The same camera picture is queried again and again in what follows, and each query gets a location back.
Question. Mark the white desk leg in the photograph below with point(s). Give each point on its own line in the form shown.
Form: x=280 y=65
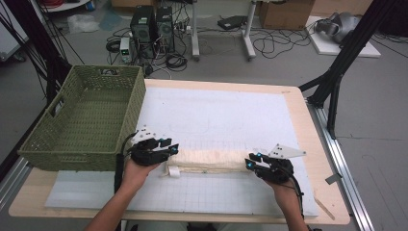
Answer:
x=195 y=32
x=248 y=35

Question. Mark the person's left hand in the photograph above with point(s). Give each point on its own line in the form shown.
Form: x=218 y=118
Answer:
x=134 y=176

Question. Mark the narrow black computer tower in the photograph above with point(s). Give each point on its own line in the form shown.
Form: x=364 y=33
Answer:
x=165 y=30

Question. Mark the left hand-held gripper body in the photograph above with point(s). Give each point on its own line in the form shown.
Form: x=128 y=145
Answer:
x=147 y=155

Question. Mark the black metal frame stand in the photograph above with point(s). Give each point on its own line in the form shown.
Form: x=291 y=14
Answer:
x=349 y=48
x=38 y=38

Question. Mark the grey rounded device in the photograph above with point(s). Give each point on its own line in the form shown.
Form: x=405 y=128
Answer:
x=343 y=25

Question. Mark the green woven basket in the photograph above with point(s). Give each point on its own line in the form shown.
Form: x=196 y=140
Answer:
x=93 y=106

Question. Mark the clear plastic bag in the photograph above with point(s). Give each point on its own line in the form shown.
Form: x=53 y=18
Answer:
x=82 y=24

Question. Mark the light wooden table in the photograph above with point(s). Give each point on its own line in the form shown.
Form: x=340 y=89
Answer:
x=304 y=109

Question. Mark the white cabinet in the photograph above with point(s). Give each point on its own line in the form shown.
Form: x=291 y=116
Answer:
x=9 y=38

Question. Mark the grey tape piece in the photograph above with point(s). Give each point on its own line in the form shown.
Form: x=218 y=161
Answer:
x=333 y=178

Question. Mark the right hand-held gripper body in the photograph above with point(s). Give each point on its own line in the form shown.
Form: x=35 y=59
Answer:
x=275 y=171

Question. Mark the thin wooden stick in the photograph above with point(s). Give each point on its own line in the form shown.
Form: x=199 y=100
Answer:
x=324 y=208

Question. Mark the white floor board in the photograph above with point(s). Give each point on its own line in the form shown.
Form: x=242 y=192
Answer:
x=327 y=46

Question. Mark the person's right hand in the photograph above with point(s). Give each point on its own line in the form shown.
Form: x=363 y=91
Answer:
x=285 y=194

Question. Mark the white grid mat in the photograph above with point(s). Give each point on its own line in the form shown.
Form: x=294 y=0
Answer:
x=211 y=109

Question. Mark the grey power supply unit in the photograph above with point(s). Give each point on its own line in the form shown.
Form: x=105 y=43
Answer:
x=125 y=48

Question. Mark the flat black device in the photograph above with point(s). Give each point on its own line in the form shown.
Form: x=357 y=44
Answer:
x=231 y=22

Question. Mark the aluminium rail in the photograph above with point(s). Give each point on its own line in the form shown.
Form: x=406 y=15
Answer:
x=12 y=179
x=346 y=166

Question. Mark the large cardboard box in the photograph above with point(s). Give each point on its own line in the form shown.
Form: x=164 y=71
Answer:
x=285 y=14

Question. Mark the cream printed cloth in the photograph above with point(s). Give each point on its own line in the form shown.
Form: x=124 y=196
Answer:
x=208 y=160

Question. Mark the wide black computer tower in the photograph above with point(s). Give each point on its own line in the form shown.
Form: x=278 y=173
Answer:
x=142 y=29

